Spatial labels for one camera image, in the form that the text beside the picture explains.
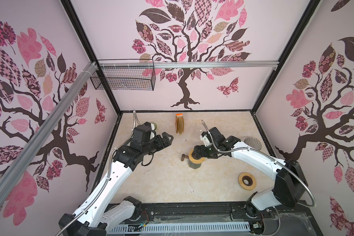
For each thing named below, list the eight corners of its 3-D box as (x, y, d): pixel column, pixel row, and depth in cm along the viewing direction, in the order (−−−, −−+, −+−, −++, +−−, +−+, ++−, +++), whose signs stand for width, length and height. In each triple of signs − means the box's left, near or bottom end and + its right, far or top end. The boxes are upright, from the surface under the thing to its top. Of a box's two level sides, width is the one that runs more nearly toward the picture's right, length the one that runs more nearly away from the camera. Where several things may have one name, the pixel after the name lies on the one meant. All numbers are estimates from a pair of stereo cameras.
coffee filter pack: (175, 134, 107) (174, 127, 101) (175, 120, 116) (175, 113, 110) (184, 134, 107) (184, 127, 101) (183, 120, 116) (183, 113, 110)
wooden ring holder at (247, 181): (240, 190, 82) (242, 189, 80) (236, 173, 89) (238, 172, 87) (256, 190, 82) (258, 189, 80) (251, 173, 89) (253, 172, 87)
